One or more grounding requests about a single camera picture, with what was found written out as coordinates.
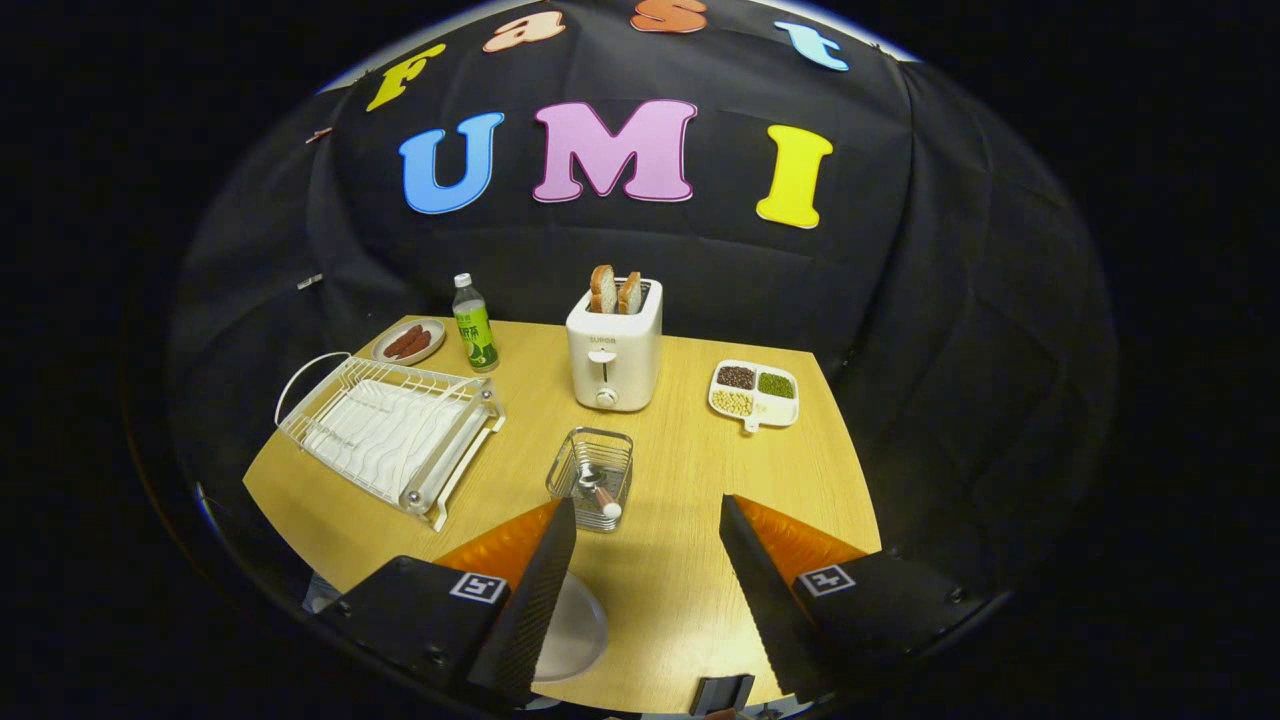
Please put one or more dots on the red clip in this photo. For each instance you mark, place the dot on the red clip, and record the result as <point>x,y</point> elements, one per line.
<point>318,134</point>

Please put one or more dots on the green label drink bottle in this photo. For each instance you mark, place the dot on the green label drink bottle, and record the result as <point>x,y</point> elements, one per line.
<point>477,335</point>

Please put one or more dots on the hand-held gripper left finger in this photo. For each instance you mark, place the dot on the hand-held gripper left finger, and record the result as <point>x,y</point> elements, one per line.
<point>540,600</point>

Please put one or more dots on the white toaster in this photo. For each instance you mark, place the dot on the white toaster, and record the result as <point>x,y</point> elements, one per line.
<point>615,365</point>

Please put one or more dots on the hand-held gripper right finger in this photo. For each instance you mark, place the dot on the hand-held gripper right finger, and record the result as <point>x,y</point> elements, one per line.
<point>755,600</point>

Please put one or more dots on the grey round plate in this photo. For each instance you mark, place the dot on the grey round plate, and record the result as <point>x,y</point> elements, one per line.
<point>577,630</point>

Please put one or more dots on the bread slice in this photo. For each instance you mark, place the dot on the bread slice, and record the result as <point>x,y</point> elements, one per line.
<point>603,290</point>
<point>630,293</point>

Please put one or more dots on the small beige sausage dish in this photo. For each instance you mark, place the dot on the small beige sausage dish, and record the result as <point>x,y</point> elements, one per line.
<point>435,338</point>

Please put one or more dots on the red sausage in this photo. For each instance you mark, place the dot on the red sausage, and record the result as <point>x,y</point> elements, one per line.
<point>403,341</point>
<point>417,345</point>

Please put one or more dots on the white divided bean dish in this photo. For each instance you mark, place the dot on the white divided bean dish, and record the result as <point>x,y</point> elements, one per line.
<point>780,408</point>

